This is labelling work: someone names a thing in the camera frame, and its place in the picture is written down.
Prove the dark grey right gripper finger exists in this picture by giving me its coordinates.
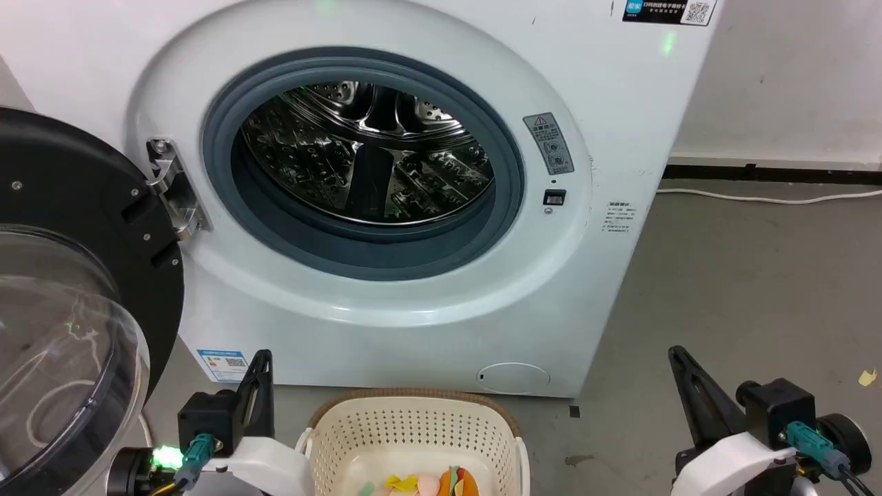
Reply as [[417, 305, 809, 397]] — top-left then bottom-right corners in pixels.
[[667, 345, 750, 450]]

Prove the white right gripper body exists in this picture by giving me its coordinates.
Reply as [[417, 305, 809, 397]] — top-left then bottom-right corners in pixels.
[[671, 428, 800, 496]]

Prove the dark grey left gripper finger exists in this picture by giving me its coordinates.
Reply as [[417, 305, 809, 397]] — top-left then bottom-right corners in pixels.
[[234, 349, 274, 442]]

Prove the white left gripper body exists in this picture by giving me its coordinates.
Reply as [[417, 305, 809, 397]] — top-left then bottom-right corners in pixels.
[[204, 436, 314, 496]]

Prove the white front-load washing machine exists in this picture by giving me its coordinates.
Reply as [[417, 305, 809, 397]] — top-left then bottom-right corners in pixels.
[[0, 0, 724, 399]]

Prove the blue energy label sticker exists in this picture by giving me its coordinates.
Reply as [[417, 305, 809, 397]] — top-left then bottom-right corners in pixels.
[[196, 349, 249, 383]]

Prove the beige perforated laundry basket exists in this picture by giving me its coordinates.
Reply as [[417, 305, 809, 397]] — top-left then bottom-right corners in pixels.
[[296, 389, 531, 496]]

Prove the round white filter cover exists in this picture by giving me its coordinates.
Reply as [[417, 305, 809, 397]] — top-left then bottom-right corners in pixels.
[[477, 362, 551, 395]]

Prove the grey rubber door gasket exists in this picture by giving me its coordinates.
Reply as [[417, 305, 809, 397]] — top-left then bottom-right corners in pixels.
[[201, 46, 526, 282]]

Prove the small printed text sticker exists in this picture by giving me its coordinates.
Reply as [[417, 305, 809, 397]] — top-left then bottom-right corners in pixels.
[[602, 201, 635, 235]]

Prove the chrome door hinge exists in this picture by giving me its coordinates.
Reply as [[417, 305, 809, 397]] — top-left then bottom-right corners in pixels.
[[146, 138, 209, 241]]

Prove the black round washer door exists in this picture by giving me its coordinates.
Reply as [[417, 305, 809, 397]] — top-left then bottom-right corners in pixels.
[[0, 107, 185, 496]]

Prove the stainless steel washer drum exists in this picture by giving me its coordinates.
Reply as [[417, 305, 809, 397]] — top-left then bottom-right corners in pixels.
[[241, 81, 495, 226]]

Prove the grey warning sticker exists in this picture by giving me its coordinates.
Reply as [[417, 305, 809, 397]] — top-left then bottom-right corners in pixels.
[[522, 112, 575, 176]]

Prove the black QR code label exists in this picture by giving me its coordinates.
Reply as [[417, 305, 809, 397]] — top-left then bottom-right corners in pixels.
[[622, 0, 718, 27]]

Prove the teal left cable connector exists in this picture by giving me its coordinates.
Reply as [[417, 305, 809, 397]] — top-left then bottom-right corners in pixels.
[[174, 433, 216, 491]]

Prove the teal cable connector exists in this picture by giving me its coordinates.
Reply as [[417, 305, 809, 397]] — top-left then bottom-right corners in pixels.
[[174, 433, 216, 491], [786, 421, 852, 480]]

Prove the teal right cable connector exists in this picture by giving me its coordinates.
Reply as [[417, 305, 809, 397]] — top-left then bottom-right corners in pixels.
[[786, 421, 852, 480]]

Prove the white floor cable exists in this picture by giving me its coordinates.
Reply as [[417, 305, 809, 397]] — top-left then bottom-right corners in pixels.
[[655, 187, 882, 205]]

